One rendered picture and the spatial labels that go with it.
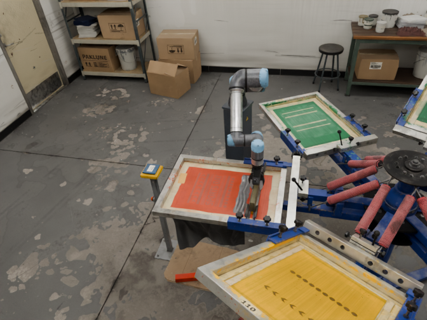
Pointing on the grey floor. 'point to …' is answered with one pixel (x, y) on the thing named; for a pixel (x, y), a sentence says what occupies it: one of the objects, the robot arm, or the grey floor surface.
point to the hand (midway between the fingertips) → (256, 188)
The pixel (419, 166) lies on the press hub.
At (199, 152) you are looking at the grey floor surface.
